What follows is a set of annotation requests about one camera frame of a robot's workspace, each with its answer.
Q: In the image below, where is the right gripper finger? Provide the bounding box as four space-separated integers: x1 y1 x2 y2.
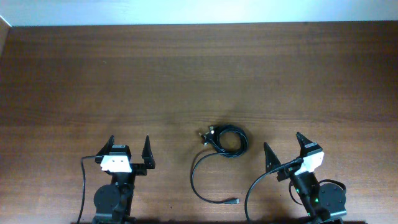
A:
264 142 281 173
296 132 317 149

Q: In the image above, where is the black long USB cable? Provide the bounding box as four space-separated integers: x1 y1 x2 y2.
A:
190 151 240 205

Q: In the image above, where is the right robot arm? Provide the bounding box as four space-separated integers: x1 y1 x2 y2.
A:
264 132 347 223

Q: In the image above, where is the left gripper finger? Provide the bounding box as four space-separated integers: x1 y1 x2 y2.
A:
96 135 114 156
141 135 155 169

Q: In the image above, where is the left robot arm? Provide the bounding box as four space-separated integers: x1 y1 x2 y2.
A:
92 136 155 224

